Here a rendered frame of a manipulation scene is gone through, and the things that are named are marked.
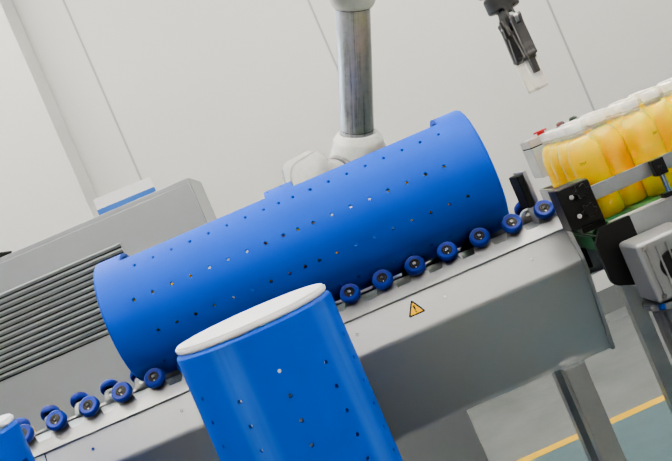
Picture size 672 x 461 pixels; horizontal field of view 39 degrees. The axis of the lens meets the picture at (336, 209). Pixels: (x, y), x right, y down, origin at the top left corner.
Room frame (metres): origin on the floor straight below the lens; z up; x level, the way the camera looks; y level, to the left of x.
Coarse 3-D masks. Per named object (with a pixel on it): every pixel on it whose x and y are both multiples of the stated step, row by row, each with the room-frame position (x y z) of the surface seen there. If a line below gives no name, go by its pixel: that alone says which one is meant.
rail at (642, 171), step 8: (664, 160) 1.94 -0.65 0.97; (632, 168) 1.94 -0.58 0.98; (640, 168) 1.94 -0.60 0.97; (648, 168) 1.94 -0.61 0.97; (616, 176) 1.93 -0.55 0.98; (624, 176) 1.94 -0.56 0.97; (632, 176) 1.94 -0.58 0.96; (640, 176) 1.94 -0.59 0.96; (648, 176) 1.94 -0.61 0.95; (600, 184) 1.93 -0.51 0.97; (608, 184) 1.93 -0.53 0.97; (616, 184) 1.93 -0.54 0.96; (624, 184) 1.94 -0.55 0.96; (600, 192) 1.93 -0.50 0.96; (608, 192) 1.93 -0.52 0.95
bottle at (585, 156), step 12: (576, 132) 2.00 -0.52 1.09; (576, 144) 1.99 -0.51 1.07; (588, 144) 1.98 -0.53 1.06; (576, 156) 1.99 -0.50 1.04; (588, 156) 1.98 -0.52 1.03; (600, 156) 1.99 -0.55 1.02; (576, 168) 2.00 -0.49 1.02; (588, 168) 1.98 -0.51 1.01; (600, 168) 1.98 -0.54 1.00; (588, 180) 1.99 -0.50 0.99; (600, 180) 1.98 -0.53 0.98; (600, 204) 1.98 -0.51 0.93; (612, 204) 1.98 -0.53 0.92; (624, 204) 2.00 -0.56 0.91
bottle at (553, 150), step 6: (558, 138) 2.14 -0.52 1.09; (552, 144) 2.16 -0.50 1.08; (558, 144) 2.14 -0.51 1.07; (552, 150) 2.15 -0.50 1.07; (552, 156) 2.15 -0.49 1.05; (552, 162) 2.15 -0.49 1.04; (558, 162) 2.14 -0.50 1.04; (552, 168) 2.16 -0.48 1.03; (558, 168) 2.14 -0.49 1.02; (558, 174) 2.15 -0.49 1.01; (564, 174) 2.13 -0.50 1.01; (558, 180) 2.16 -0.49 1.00; (564, 180) 2.14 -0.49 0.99
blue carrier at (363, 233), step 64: (448, 128) 2.05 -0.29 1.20; (320, 192) 2.03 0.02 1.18; (384, 192) 2.00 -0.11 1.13; (448, 192) 2.00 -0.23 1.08; (128, 256) 2.17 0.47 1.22; (192, 256) 2.01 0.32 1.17; (256, 256) 1.99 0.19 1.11; (320, 256) 1.99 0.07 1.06; (384, 256) 2.02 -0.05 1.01; (128, 320) 1.99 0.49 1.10; (192, 320) 1.99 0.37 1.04
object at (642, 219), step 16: (640, 208) 1.93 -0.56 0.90; (656, 208) 1.91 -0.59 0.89; (608, 224) 1.91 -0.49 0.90; (624, 224) 1.91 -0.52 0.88; (640, 224) 1.91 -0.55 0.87; (656, 224) 1.91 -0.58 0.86; (608, 240) 1.91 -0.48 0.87; (624, 240) 1.91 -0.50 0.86; (592, 256) 2.37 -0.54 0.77; (608, 256) 1.91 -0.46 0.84; (592, 272) 2.37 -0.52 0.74; (608, 272) 1.91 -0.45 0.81; (624, 272) 1.91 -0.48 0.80
